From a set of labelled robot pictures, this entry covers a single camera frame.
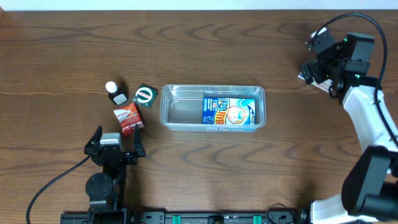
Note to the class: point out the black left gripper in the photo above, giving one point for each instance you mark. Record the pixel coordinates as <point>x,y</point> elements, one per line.
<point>138,150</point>

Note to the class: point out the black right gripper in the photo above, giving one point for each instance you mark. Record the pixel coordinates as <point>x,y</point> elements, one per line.
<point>315,65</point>

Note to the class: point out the white green medicine box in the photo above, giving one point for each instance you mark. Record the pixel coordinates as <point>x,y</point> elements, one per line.
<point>323,85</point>

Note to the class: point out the red Panadol ActiFast box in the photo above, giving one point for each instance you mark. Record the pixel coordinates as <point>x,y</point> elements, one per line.
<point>129,117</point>

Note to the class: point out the green Zam-Buk box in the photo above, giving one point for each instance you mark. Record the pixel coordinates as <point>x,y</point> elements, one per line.
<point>145,95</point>

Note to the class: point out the blue KoolFever box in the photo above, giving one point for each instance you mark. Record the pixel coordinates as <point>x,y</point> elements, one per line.
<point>228,111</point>

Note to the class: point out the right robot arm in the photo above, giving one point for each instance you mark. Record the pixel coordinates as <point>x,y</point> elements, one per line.
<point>366,196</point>

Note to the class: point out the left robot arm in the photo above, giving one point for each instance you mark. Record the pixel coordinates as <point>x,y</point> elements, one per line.
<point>106,188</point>

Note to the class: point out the clear plastic container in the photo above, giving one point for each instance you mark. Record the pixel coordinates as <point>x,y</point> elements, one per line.
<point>181,106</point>

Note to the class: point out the dark syrup bottle white cap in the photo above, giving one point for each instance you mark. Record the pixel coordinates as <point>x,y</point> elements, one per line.
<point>117,95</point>

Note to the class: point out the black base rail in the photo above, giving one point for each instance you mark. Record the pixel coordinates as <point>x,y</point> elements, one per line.
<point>277,216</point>

